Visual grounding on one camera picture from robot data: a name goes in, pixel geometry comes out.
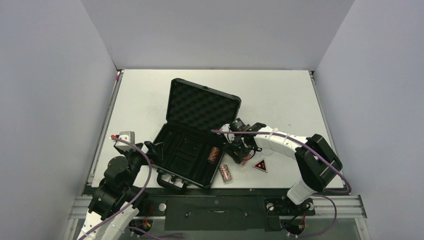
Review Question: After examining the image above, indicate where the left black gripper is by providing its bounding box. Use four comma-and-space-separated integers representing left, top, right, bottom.
120, 140, 164, 190

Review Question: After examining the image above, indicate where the red playing card box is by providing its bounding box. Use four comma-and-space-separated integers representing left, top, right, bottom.
240, 160, 250, 167

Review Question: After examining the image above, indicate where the poker chip roll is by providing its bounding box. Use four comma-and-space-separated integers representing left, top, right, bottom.
218, 164, 233, 183
207, 147, 220, 164

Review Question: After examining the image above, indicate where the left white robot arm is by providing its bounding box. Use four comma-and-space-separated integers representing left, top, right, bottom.
77, 136, 164, 240

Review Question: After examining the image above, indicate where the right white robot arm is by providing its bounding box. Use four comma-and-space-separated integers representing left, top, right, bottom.
215, 118, 343, 214

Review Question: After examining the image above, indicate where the red black triangular card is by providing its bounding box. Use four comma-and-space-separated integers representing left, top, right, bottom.
253, 158, 268, 173

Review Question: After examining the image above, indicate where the black foam-lined carrying case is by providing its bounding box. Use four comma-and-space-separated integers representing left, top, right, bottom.
153, 78, 242, 193

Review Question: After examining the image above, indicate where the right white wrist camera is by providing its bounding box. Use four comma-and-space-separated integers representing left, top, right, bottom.
219, 123, 231, 138

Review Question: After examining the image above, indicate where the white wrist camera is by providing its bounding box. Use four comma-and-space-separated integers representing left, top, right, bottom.
219, 123, 231, 138
110, 131, 135, 152

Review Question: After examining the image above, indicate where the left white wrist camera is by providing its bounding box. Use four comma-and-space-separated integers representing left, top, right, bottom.
110, 131, 135, 152

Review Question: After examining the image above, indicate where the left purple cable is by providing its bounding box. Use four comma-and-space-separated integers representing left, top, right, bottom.
79, 138, 153, 240

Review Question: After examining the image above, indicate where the purple cable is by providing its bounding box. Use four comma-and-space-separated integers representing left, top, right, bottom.
79, 138, 153, 240
211, 129, 353, 195

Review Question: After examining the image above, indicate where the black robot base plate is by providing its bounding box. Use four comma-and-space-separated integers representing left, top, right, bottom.
134, 190, 342, 232

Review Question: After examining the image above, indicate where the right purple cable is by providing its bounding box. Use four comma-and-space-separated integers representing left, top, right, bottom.
211, 129, 353, 195

